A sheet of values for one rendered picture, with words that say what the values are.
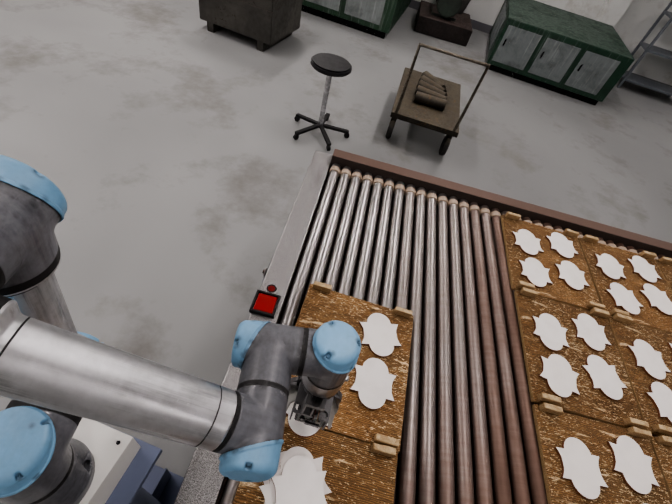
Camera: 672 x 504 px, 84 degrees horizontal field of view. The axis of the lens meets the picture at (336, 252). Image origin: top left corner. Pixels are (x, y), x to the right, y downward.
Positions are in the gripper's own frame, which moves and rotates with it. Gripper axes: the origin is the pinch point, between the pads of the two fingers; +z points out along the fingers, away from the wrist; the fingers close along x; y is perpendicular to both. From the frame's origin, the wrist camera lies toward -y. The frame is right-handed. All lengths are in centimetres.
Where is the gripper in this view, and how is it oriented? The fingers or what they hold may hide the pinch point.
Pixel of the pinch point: (309, 403)
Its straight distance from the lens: 90.9
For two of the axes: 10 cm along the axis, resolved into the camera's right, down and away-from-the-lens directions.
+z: -2.0, 6.3, 7.5
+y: -2.1, 7.2, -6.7
